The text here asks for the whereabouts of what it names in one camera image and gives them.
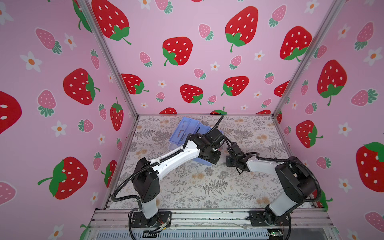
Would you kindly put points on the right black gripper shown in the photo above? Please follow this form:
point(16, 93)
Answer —
point(227, 162)

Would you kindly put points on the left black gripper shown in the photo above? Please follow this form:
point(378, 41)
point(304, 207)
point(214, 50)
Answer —
point(215, 159)

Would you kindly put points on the blue white plastic toolbox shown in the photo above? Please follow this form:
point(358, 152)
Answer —
point(187, 135)

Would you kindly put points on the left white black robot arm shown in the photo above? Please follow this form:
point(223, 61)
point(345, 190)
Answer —
point(148, 174)

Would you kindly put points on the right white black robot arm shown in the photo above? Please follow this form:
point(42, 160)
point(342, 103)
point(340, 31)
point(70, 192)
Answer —
point(298, 182)

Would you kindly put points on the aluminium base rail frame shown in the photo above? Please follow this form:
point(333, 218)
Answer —
point(217, 224)

